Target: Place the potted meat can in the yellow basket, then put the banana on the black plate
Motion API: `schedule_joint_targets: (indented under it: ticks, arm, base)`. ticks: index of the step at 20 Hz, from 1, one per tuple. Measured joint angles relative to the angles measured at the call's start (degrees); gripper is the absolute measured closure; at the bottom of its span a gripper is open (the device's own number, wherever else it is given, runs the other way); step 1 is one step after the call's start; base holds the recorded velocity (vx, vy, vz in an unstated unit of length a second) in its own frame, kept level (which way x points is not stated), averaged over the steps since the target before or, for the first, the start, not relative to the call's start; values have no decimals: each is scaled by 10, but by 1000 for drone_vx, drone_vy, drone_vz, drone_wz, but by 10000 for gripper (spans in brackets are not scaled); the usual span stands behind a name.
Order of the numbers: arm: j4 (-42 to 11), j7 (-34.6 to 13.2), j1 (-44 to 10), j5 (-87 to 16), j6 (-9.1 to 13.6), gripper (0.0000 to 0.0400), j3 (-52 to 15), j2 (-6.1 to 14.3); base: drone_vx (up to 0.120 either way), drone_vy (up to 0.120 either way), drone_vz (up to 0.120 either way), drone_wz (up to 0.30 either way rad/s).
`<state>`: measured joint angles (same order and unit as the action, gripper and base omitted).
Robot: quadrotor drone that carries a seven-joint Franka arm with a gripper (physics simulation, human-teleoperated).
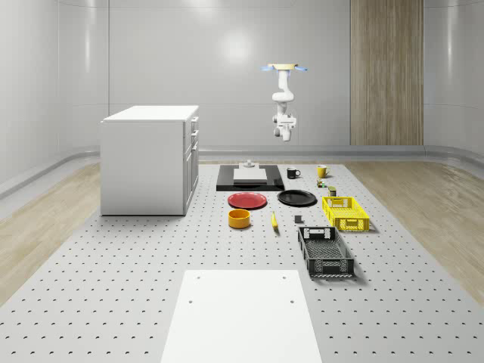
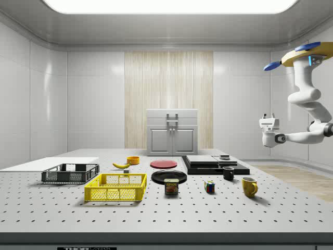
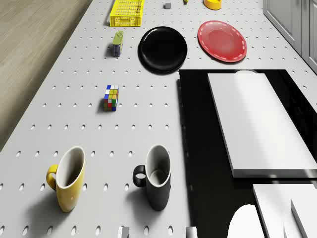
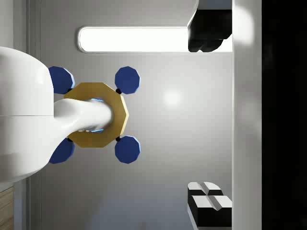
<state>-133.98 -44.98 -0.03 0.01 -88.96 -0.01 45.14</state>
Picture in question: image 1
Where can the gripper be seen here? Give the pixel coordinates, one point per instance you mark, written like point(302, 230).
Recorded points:
point(286, 121)

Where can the banana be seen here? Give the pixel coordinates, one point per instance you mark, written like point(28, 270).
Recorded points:
point(275, 222)

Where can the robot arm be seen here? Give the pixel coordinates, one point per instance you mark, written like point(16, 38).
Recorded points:
point(282, 97)

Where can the black mug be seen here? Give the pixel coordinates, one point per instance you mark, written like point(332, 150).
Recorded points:
point(292, 173)

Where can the yellow mug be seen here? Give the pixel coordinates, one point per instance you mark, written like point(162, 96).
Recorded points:
point(321, 172)

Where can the puzzle cube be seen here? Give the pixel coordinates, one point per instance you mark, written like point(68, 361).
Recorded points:
point(321, 184)

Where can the black plate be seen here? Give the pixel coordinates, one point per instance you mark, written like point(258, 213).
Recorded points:
point(297, 197)

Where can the black stove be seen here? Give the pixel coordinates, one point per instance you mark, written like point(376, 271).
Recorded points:
point(227, 177)

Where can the flat-sided can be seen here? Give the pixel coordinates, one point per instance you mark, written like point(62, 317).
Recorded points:
point(332, 191)

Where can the red plate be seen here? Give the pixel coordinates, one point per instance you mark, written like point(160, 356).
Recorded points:
point(247, 200)

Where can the grey cube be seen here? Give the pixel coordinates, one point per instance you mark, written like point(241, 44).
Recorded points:
point(299, 219)

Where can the yellow bowl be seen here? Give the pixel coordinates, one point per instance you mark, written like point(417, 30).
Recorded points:
point(239, 220)

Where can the yellow basket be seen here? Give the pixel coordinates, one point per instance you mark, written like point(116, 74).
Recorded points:
point(346, 221)

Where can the dark grey basket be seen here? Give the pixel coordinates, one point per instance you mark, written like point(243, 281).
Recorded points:
point(325, 264)

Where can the white cabinet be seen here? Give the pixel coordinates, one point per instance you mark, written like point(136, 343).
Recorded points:
point(143, 166)

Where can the white board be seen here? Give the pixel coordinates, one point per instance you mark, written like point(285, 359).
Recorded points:
point(242, 321)

